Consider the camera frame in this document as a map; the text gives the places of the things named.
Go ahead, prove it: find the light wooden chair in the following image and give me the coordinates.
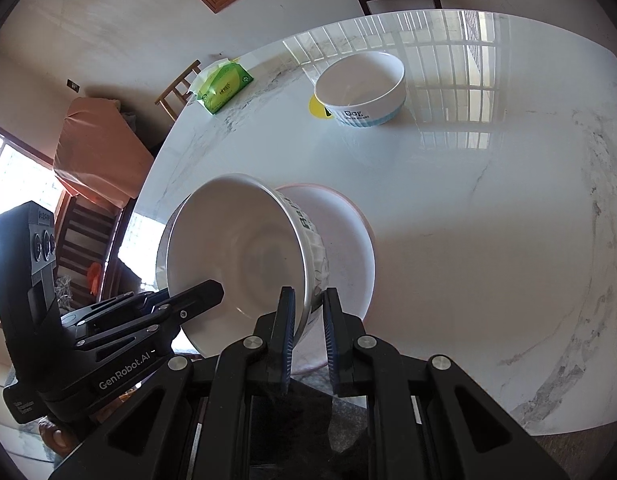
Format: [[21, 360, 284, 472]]
[[154, 60, 201, 122]]

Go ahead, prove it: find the person's left hand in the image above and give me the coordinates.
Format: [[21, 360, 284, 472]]
[[38, 418, 80, 458]]

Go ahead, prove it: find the orange cloth covered furniture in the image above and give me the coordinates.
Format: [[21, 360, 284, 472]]
[[54, 98, 153, 211]]

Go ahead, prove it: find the white cartoon dog bowl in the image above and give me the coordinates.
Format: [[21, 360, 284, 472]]
[[314, 51, 407, 128]]

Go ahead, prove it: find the white ribbed bowl pink base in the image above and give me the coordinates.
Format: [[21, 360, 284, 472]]
[[166, 174, 329, 356]]

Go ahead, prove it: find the green tissue pack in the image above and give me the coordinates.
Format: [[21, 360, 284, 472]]
[[190, 58, 254, 115]]

